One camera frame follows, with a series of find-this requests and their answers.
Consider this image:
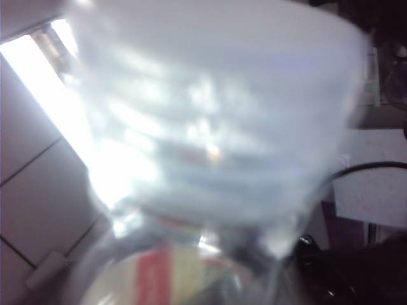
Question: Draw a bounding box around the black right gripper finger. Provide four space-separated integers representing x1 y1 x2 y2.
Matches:
286 231 407 305

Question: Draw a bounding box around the clear plastic bottle yellow label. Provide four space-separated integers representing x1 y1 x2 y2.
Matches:
62 0 373 305

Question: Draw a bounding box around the ceiling light panel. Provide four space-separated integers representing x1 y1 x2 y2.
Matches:
0 18 111 210

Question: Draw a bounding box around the thick black cable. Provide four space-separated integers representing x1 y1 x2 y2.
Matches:
319 161 407 194

